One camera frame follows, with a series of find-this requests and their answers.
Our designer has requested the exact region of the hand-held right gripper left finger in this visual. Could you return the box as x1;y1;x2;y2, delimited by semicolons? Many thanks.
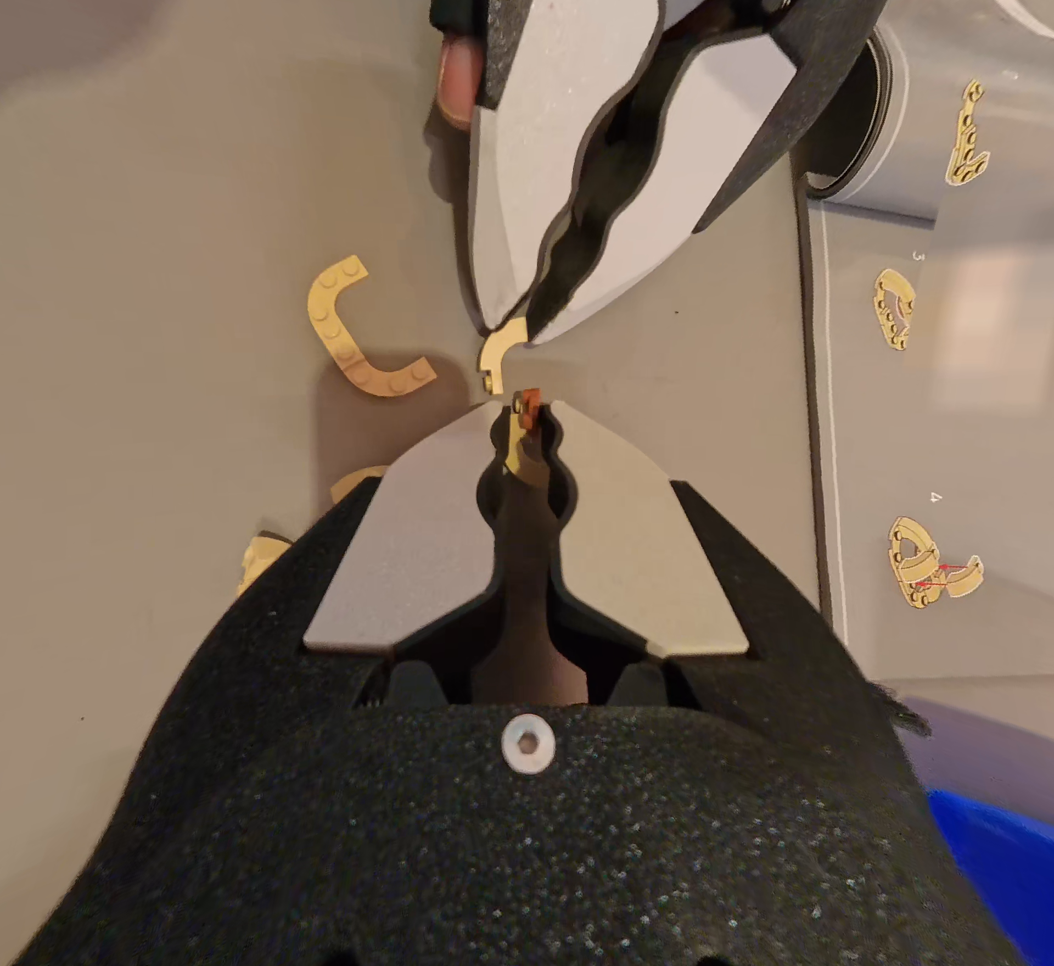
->
305;401;505;654

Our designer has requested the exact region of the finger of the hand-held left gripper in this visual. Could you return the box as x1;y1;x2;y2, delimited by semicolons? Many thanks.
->
467;0;666;333
528;27;801;346

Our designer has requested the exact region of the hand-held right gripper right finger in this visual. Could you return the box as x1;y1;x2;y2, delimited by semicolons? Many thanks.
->
546;400;750;657

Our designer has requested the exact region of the large tan arch brick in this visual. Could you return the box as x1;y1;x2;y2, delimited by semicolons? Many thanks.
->
307;255;441;402
506;411;554;483

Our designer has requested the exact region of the tan curved brick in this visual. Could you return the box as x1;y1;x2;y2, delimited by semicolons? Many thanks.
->
478;316;530;395

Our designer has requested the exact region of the blue plastic bin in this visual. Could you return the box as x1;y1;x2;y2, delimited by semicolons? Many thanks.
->
923;785;1054;966

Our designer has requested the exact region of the person's left hand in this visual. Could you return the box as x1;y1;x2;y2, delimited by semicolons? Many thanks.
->
435;36;489;132

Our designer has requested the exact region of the tan quarter-round brick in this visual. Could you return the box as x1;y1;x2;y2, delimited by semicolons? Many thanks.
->
238;530;298;596
328;469;390;507

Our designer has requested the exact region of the grey instruction booklet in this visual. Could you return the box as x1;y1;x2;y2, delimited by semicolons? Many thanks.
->
796;0;1054;687

